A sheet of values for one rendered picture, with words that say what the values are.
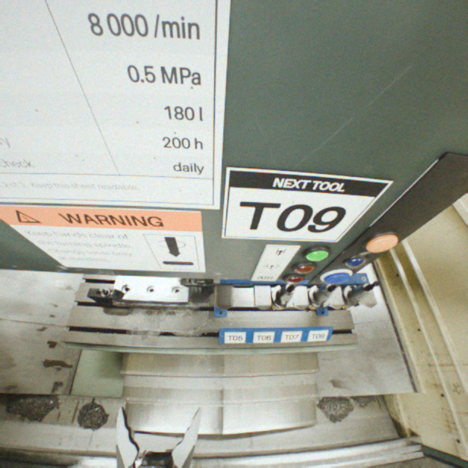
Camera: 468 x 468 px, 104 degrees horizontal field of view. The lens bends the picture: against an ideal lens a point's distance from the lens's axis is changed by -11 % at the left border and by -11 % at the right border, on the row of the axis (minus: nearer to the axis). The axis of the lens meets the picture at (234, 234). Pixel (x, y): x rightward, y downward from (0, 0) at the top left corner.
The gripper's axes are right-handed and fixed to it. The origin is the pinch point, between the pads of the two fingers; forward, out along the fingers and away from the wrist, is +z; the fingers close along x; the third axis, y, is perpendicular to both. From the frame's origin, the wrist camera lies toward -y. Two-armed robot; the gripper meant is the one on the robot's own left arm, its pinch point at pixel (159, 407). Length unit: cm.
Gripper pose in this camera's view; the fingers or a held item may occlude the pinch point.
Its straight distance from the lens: 50.9
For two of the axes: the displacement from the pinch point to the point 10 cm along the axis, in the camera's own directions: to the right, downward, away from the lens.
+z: -0.1, -8.4, 5.4
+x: 10.0, 0.3, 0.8
